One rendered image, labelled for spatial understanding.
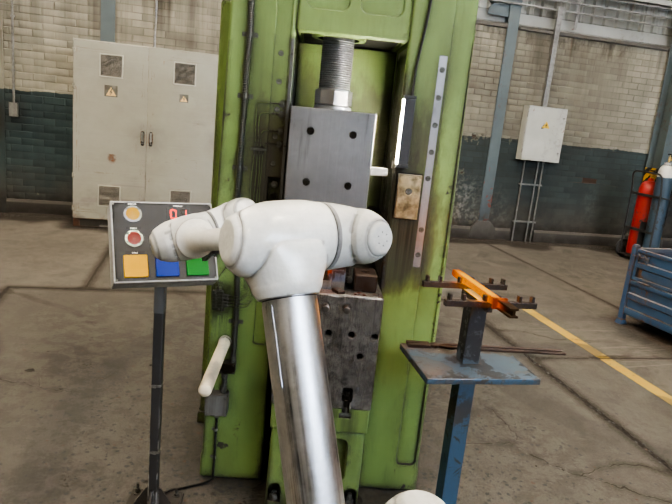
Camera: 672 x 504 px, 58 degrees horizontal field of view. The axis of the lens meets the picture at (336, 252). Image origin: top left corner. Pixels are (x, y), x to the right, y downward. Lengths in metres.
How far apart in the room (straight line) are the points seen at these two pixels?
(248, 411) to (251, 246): 1.64
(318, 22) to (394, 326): 1.19
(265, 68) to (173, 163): 5.15
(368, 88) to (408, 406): 1.35
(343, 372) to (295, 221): 1.31
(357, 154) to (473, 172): 6.77
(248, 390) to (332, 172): 0.98
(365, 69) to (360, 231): 1.61
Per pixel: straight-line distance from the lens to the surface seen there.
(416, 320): 2.47
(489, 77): 8.91
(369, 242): 1.10
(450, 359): 2.16
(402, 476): 2.77
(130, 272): 2.05
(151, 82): 7.36
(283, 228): 1.03
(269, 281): 1.04
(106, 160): 7.46
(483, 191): 8.98
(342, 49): 2.37
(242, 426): 2.64
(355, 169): 2.17
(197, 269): 2.09
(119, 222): 2.10
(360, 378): 2.31
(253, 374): 2.53
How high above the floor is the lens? 1.54
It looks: 13 degrees down
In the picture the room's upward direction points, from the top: 6 degrees clockwise
